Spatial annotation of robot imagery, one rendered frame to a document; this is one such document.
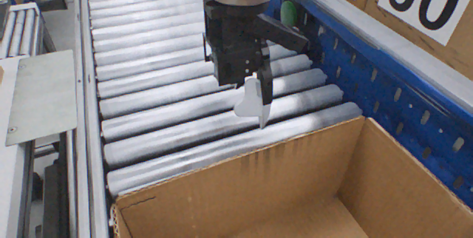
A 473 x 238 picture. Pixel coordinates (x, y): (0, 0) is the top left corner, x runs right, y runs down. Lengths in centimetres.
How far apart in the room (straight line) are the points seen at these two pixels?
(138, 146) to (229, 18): 29
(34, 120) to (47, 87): 10
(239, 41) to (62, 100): 42
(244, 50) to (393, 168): 24
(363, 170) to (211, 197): 20
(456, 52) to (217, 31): 37
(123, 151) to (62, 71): 31
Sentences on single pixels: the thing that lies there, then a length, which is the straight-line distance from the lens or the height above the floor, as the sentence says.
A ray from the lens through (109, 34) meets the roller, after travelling 96.
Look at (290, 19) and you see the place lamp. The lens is 82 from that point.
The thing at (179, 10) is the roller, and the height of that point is 74.
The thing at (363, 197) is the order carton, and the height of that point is 81.
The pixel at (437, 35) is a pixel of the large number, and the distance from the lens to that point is 61.
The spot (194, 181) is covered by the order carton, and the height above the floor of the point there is 91.
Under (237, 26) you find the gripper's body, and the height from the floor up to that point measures 97.
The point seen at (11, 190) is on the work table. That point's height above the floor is 75.
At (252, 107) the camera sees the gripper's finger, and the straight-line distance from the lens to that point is 48.
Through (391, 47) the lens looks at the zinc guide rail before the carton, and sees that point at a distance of 60.
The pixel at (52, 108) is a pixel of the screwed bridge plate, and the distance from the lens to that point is 72.
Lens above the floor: 117
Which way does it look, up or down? 42 degrees down
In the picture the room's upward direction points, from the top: straight up
